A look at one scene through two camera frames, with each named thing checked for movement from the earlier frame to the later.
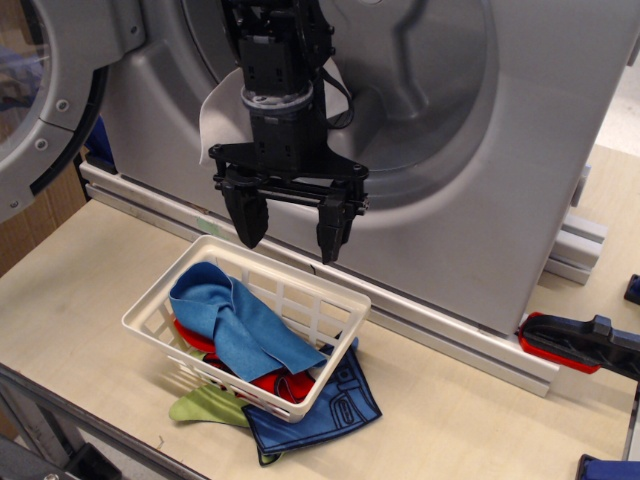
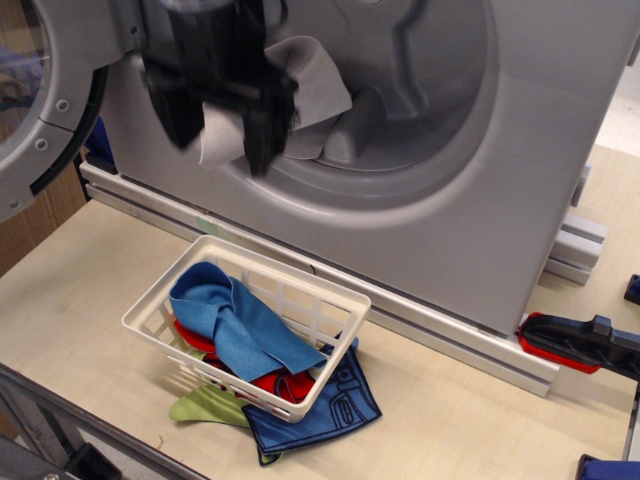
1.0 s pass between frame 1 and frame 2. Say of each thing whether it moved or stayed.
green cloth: stayed
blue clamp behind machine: stayed
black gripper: moved
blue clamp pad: stayed
